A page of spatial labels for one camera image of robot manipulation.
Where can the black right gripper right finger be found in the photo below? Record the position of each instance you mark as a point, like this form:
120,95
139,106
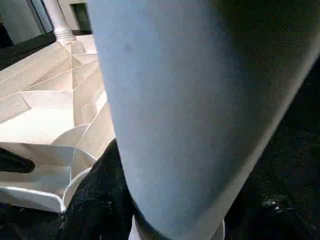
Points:
280,222

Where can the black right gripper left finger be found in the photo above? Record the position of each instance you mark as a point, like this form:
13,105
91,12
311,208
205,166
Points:
100,205

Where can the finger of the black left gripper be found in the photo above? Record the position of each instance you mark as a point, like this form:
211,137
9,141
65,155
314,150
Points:
15,161

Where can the white plastic table top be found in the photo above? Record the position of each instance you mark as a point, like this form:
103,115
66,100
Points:
45,120

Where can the white plastic table leg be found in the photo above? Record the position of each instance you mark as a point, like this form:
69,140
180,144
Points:
57,17
190,100

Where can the black work mat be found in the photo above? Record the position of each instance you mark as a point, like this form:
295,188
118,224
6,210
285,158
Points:
295,150

